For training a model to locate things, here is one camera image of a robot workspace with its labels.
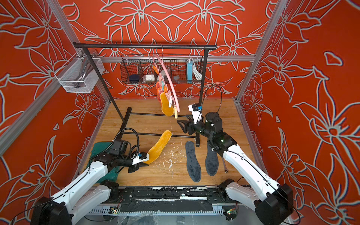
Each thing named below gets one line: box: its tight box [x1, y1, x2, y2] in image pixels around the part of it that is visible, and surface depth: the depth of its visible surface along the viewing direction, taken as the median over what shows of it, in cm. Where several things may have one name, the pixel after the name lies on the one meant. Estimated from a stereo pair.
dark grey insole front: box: [205, 142, 219, 177], surface depth 86 cm
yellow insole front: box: [142, 129, 173, 165], surface depth 79 cm
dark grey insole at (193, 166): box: [185, 140, 202, 183], surface depth 86 cm
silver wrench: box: [222, 157, 229, 174], surface depth 83 cm
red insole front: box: [157, 86, 163, 103], surface depth 79 cm
